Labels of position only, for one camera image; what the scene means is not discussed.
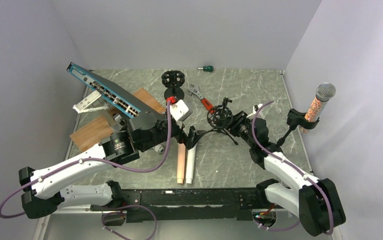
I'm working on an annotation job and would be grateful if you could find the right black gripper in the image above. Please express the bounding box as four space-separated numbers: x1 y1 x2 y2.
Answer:
219 110 256 148

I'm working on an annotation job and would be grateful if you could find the white microphone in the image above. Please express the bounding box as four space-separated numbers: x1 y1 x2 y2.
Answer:
185 145 197 185

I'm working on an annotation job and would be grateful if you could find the black mini tripod stand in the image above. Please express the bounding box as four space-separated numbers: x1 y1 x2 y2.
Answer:
196 97 239 146

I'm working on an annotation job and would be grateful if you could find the black shock mount desk stand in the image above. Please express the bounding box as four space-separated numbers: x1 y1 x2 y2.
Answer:
161 70 185 100

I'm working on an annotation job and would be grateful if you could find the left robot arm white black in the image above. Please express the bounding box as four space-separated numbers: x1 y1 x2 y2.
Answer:
18 113 206 219

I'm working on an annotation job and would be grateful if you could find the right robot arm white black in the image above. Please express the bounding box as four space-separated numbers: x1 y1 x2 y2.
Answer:
226 111 346 237

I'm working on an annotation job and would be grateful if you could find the black round base clip stand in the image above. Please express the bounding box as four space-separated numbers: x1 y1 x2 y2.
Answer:
275 108 320 148

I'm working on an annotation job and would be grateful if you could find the sprinkle pattern silver microphone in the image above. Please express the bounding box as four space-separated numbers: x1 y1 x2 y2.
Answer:
304 82 336 123

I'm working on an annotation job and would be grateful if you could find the white pipe fitting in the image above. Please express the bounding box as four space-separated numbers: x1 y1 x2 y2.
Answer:
153 144 165 154

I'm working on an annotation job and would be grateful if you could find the green stubby screwdriver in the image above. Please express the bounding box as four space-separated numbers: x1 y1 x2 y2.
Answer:
197 65 214 73

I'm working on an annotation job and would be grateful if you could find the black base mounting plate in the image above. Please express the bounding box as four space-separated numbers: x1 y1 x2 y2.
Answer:
121 187 271 223

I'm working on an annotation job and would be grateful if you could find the wooden board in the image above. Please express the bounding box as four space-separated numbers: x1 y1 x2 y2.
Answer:
70 88 166 152

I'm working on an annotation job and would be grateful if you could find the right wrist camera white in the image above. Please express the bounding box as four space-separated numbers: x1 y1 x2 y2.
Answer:
247 103 263 119

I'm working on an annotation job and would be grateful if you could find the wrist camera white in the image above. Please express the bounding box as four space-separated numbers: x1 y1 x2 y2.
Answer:
166 96 193 122
247 103 263 119

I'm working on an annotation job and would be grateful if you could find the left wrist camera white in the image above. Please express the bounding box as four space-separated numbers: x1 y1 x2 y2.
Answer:
166 96 193 122

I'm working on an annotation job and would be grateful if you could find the red handled adjustable wrench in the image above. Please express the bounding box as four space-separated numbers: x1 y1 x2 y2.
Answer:
187 83 215 114

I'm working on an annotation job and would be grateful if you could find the blue black network switch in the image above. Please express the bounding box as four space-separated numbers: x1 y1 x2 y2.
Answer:
66 62 167 120

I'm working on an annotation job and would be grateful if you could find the grey metal mount block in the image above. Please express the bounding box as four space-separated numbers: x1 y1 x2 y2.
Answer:
106 112 128 132

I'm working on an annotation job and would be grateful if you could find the white bracket stand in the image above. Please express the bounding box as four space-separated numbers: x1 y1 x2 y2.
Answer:
72 90 109 114

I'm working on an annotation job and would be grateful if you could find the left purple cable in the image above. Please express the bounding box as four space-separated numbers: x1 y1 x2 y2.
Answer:
0 99 173 240

